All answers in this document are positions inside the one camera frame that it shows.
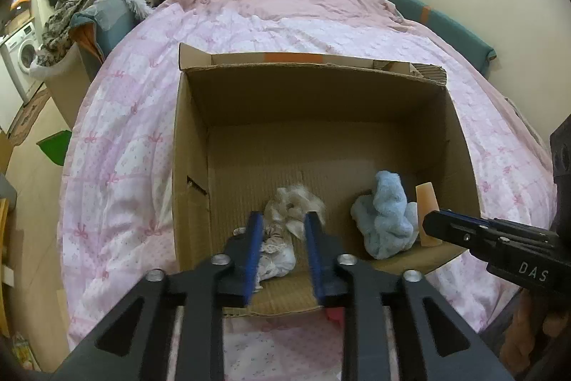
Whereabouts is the teal padded headboard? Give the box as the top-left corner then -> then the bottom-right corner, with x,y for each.
380,0 -> 497,75

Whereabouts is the light blue fluffy cloth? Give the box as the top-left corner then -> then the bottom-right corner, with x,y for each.
350,170 -> 420,260

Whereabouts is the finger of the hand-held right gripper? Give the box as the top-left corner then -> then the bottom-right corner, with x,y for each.
421,208 -> 559,262

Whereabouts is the brown cardboard box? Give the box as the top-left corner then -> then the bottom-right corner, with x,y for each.
172,42 -> 483,318

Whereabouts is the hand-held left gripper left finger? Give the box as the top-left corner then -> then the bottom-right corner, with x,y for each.
54,210 -> 265,381

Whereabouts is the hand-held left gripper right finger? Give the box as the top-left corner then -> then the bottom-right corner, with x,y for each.
304,210 -> 514,381

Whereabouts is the white floral cloth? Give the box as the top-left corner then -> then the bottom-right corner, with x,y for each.
232,225 -> 298,281

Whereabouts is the green dustpan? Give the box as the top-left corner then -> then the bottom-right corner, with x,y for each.
37,130 -> 73,166

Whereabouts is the pink bow-printed quilt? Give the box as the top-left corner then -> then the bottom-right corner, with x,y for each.
58,1 -> 558,381

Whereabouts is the patterned floor rug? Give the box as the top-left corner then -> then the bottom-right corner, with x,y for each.
8,89 -> 53,141

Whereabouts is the teal padded footboard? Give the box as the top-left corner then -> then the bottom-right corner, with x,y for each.
71,0 -> 140,62

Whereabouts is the white washing machine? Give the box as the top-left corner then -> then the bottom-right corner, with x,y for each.
0,21 -> 42,101

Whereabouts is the person's right hand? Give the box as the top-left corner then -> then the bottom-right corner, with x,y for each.
500,289 -> 571,374

